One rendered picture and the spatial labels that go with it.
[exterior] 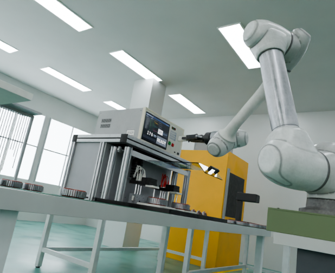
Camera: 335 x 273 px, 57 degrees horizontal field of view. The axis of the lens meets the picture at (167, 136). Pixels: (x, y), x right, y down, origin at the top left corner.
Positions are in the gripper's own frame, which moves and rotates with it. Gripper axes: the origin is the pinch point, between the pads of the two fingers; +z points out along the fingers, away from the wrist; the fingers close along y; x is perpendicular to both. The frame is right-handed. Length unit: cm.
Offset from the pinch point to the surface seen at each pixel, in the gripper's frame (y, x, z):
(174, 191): 1.7, -32.8, 1.3
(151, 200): -26.2, -40.8, -3.4
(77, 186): -41, -39, 38
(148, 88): 278, 185, 279
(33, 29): 70, 209, 368
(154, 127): -17.6, 2.3, 9.7
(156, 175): 8.6, -22.9, 21.9
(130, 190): -14.9, -36.8, 21.9
